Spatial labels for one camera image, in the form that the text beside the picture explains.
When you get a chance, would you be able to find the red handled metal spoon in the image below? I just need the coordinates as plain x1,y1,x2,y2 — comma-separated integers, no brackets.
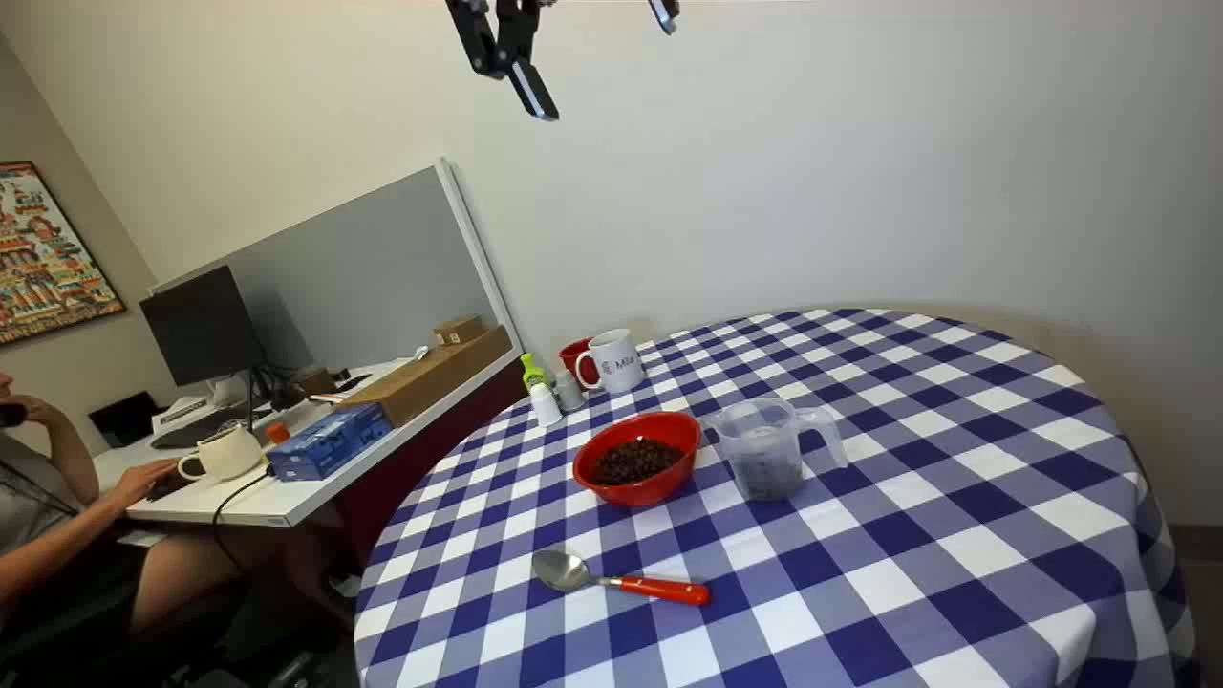
528,547,715,613

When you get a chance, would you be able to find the person left forearm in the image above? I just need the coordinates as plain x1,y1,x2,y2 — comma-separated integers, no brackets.
39,407,103,507

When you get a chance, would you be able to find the person right forearm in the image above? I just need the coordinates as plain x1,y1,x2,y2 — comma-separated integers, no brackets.
0,484,132,607

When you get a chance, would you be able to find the red plastic bowl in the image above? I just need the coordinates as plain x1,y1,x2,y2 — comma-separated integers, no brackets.
568,409,705,514

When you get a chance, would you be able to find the clear plastic measuring cup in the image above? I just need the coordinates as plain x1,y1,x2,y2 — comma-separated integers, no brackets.
703,394,850,506

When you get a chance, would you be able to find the person right hand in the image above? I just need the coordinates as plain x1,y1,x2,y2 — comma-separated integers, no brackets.
109,455,183,507

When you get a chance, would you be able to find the person left hand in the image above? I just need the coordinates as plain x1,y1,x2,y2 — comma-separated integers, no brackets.
0,386,62,433

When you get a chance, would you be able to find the red mug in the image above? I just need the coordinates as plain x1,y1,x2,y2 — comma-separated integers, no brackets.
554,338,596,386

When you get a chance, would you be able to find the white mug with print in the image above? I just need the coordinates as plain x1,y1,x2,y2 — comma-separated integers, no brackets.
568,325,649,399

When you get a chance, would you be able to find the long cardboard box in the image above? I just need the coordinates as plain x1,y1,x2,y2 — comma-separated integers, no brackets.
341,320,517,427

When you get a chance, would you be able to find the dark brown beans pile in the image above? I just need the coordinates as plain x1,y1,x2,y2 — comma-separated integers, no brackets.
592,436,687,491

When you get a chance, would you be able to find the black computer monitor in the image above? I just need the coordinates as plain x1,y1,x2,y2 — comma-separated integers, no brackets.
136,263,278,389

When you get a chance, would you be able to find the blue box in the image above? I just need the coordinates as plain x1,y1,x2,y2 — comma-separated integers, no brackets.
263,403,394,484

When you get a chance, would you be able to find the plain white desk mug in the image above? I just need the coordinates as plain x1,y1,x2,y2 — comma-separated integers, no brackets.
175,421,268,484

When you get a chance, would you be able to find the black keyboard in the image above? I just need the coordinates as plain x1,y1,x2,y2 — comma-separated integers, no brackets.
148,409,254,451

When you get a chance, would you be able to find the white office desk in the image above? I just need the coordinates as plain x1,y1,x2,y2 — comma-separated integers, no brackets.
92,339,528,533

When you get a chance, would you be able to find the black case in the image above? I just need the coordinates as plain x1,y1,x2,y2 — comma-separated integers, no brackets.
89,389,162,451

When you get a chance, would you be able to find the blue white checkered tablecloth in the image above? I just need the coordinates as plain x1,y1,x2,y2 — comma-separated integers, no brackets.
350,303,1201,688

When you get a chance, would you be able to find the seated person grey shirt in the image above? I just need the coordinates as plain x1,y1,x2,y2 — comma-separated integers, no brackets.
0,433,341,646

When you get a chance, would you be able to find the black office chair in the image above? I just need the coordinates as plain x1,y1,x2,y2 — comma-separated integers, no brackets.
0,557,320,688

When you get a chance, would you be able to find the framed colourful wall picture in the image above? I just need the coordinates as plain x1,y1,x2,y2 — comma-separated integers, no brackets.
0,156,129,351

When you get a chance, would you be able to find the black desk cable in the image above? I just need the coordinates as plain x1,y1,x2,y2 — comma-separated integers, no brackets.
205,461,278,576

